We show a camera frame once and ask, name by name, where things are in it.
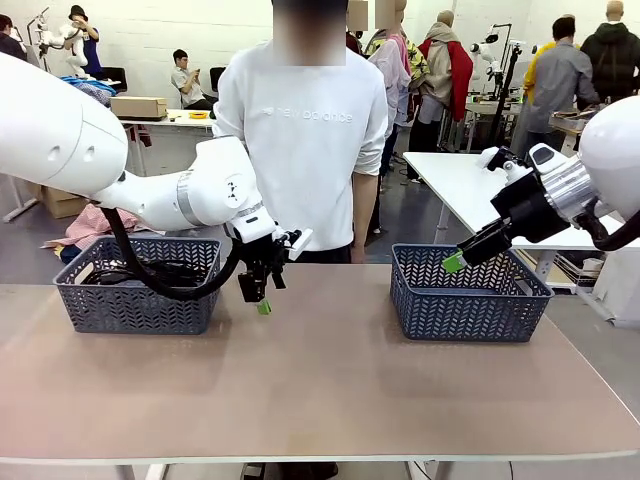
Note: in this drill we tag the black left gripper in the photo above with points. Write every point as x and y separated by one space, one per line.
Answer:
262 255

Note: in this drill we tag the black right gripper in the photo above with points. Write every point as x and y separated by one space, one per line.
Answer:
530 210

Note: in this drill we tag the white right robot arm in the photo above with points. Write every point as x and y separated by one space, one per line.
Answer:
615 145

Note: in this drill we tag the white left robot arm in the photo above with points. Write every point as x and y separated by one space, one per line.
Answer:
40 125

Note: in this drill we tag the person's left forearm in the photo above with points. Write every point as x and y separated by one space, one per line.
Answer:
365 210

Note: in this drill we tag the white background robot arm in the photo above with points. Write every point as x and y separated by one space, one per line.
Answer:
485 55

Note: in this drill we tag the person's left hand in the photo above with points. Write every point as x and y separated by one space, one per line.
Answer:
360 252

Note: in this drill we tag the white side table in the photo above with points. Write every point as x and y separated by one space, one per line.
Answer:
450 180

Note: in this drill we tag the grey plastic lattice basket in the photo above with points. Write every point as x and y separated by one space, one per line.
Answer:
465 315
150 315

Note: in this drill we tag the person in white sweatshirt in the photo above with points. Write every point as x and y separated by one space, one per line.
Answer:
310 165

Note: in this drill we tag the background workbench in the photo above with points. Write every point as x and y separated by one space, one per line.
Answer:
492 112

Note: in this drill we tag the white cabinet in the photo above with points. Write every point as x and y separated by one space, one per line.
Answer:
620 285

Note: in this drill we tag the wooden tray table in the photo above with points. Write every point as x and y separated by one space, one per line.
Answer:
570 119

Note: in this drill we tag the black tripod stand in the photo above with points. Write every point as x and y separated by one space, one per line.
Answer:
505 85

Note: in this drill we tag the person in yellow top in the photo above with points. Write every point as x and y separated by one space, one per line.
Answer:
531 75

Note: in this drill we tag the man in grey shirt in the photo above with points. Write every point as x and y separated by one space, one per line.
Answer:
560 85

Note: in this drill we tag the yellow tape roll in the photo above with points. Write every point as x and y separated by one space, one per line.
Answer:
197 115

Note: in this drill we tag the mannequin with beige red coat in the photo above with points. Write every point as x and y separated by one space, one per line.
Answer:
442 65

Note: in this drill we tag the white background desk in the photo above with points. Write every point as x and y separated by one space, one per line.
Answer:
170 125

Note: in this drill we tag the pink checked cloth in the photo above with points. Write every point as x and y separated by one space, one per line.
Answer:
85 227

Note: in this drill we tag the mannequin with pink shirt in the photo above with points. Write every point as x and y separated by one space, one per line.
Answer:
395 65

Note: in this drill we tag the black office chair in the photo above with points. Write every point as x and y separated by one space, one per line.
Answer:
218 77
116 77

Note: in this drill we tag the seated man with phone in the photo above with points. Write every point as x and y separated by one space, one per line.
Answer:
187 82

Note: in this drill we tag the cardboard box on desk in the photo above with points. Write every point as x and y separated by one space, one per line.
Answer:
140 106

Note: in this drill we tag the large cardboard floor box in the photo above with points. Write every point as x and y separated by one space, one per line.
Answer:
62 205

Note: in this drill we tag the person in dark green jacket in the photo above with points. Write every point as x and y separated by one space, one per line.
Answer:
612 55

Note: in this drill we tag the white table leg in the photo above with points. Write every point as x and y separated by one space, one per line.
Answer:
430 471
135 472

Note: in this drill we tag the blue cloth pile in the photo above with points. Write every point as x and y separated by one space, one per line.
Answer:
92 90

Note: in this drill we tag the standing person in blue shirt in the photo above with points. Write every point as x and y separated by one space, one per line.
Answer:
90 47

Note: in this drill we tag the white background humanoid robot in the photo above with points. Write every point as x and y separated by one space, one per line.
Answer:
72 45

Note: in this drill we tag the dark-haired bystander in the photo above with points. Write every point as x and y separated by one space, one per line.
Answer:
10 40

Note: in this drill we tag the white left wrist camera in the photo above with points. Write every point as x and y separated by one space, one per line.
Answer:
301 242

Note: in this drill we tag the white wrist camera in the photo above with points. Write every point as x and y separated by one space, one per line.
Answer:
490 157
301 242

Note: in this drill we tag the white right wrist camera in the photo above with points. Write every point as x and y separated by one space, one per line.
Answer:
490 157

